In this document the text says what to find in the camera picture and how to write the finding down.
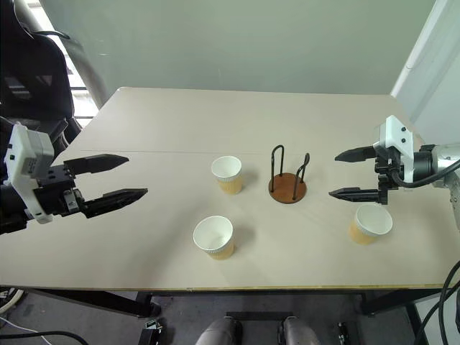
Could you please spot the grey rounded robot leg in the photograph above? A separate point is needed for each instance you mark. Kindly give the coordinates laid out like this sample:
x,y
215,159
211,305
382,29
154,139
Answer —
x,y
300,332
219,332

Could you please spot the tan ribbed paper cup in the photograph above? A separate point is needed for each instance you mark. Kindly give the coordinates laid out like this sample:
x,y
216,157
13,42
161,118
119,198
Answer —
x,y
227,174
213,235
372,223

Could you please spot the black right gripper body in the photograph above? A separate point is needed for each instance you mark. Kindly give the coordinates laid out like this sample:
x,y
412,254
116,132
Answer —
x,y
386,169

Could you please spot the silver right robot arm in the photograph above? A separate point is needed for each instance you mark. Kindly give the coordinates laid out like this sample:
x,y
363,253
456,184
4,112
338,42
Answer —
x,y
443,158

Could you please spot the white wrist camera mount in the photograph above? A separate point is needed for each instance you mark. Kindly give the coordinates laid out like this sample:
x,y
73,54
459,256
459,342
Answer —
x,y
397,134
28,158

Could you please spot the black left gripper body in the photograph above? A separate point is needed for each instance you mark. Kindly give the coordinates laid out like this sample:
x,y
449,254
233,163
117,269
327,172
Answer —
x,y
54,190

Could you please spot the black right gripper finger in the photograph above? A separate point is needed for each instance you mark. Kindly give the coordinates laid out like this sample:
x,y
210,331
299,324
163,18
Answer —
x,y
355,154
355,194

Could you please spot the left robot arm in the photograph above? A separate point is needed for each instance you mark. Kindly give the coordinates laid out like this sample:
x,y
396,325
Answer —
x,y
9,208

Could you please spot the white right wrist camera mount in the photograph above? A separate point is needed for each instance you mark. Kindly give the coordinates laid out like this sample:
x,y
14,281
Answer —
x,y
397,134

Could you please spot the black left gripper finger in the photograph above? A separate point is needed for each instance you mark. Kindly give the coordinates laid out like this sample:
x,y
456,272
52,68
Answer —
x,y
118,199
97,163

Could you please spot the black metal table frame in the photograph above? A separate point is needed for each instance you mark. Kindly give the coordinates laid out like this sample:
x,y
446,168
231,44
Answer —
x,y
108,302

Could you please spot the black office chair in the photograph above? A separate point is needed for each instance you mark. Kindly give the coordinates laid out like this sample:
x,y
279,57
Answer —
x,y
36,82

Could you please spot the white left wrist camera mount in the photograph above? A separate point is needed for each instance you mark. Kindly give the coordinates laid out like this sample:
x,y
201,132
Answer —
x,y
28,158

